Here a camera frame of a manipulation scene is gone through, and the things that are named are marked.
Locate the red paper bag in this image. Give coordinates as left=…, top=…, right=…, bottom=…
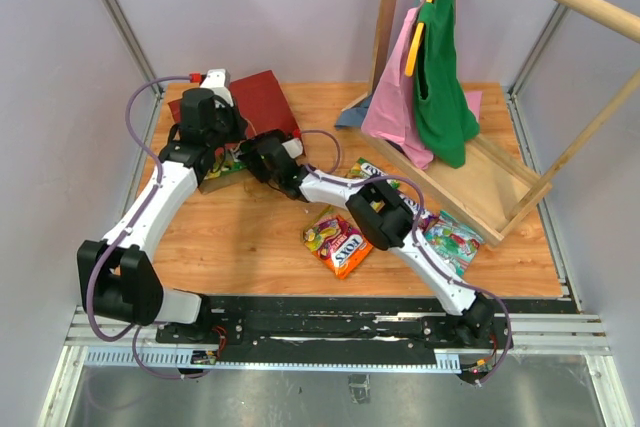
left=159, top=72, right=300, bottom=193

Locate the green snack packet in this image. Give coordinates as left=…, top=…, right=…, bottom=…
left=346, top=157, right=387, bottom=180

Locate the orange Fox's candy packet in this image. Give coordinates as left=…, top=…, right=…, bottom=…
left=301, top=206, right=374, bottom=280

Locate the pink shirt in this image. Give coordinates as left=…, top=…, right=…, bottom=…
left=362, top=8, right=479, bottom=169

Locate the purple snack packet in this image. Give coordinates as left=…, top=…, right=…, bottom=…
left=398, top=191, right=439, bottom=234

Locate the green shirt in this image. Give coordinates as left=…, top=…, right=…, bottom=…
left=413, top=0, right=480, bottom=168

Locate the teal Fox's candy packet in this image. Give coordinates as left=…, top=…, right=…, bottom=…
left=424, top=210, right=485, bottom=277

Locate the yellow hanger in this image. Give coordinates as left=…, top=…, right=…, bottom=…
left=403, top=0, right=460, bottom=78

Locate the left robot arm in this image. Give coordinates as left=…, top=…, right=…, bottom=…
left=77, top=84, right=247, bottom=343

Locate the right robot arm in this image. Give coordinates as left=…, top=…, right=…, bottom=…
left=239, top=132, right=495, bottom=347

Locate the blue-grey cloth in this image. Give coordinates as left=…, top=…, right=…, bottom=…
left=334, top=95, right=372, bottom=130

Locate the wooden clothes rack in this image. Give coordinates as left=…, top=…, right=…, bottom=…
left=362, top=0, right=639, bottom=245

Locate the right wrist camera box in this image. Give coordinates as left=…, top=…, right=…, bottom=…
left=278, top=130, right=304, bottom=159

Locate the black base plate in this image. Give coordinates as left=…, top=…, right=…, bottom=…
left=155, top=295, right=513, bottom=368

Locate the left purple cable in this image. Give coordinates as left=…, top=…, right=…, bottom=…
left=85, top=72, right=211, bottom=381

